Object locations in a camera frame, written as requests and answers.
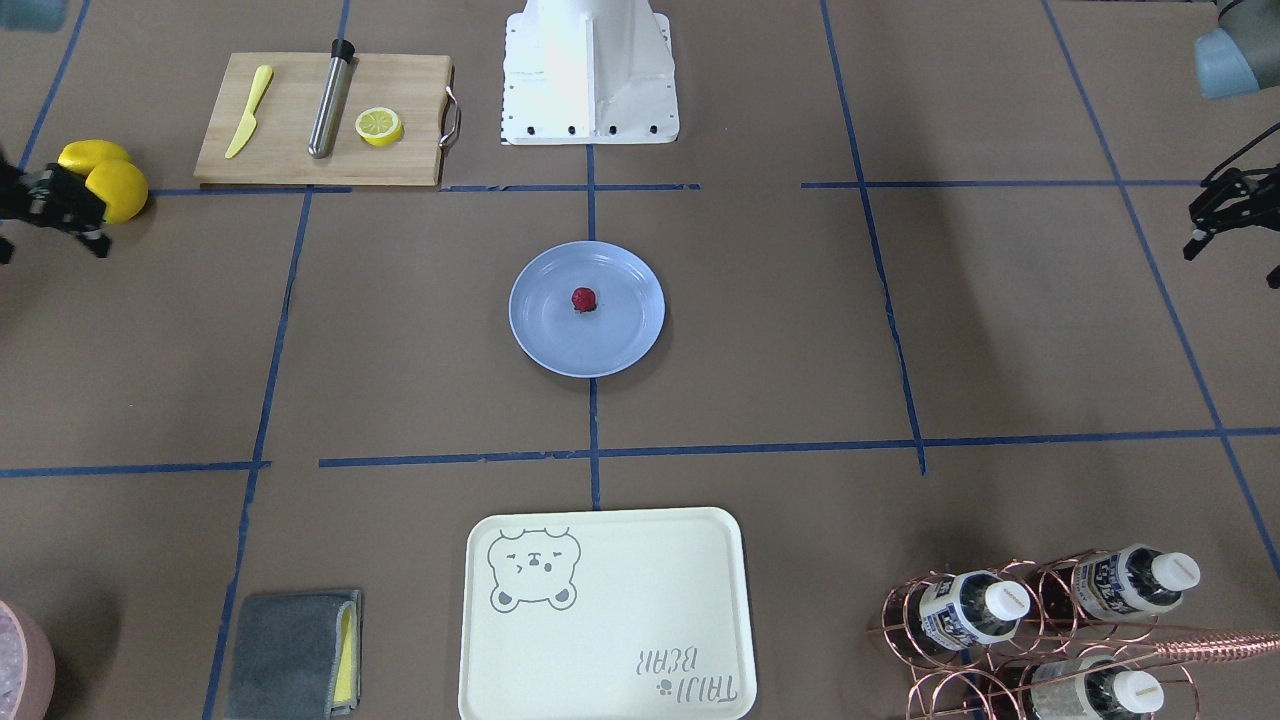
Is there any lemon half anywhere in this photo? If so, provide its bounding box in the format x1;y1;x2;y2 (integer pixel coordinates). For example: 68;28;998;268
355;106;404;147

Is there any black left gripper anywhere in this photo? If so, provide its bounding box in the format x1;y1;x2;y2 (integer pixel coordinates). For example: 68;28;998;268
1183;165;1280;290

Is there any steel knife handle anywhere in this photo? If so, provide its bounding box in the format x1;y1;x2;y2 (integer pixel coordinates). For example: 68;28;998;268
307;38;355;159

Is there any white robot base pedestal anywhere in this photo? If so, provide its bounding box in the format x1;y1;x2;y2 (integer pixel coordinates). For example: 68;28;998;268
500;1;681;146

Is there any tea bottle middle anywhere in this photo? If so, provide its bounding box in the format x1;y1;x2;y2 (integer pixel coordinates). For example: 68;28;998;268
1069;544;1202;623

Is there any tea bottle back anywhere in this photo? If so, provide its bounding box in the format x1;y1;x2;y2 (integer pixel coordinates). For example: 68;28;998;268
1023;655;1165;719

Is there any yellow plastic knife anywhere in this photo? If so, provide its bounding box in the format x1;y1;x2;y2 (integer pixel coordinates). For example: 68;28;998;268
224;64;274;159

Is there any wooden cutting board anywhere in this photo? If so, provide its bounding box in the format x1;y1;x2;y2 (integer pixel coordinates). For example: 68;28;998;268
195;53;460;187

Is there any yellow lemon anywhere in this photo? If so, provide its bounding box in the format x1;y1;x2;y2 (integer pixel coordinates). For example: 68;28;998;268
58;138;132;176
84;159;148;225

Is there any copper wire bottle rack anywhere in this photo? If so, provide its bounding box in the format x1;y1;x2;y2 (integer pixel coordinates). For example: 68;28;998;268
867;556;1277;719

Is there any cream bear tray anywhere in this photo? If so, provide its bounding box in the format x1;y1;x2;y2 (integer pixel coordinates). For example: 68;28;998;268
458;507;758;719

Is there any tea bottle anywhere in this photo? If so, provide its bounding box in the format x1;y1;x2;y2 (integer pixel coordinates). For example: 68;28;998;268
1069;544;1202;623
911;570;1033;653
1023;655;1165;719

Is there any red strawberry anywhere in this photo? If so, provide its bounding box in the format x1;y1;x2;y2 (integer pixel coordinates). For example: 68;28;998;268
570;287;598;313

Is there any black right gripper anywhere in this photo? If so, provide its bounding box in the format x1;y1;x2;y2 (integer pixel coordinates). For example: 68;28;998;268
0;160;111;265

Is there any tea bottle front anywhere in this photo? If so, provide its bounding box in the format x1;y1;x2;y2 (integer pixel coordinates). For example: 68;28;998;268
911;570;1033;653

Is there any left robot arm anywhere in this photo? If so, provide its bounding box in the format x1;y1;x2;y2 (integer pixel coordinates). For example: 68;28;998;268
1181;1;1279;261

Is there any grey folded cloth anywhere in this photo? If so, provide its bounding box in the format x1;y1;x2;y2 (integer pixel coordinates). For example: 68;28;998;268
224;588;364;719

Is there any pink bowl with ice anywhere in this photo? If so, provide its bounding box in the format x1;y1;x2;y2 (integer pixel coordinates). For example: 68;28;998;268
1;601;56;719

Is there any blue plate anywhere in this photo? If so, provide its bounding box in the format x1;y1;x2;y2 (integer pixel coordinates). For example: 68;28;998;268
508;240;667;379

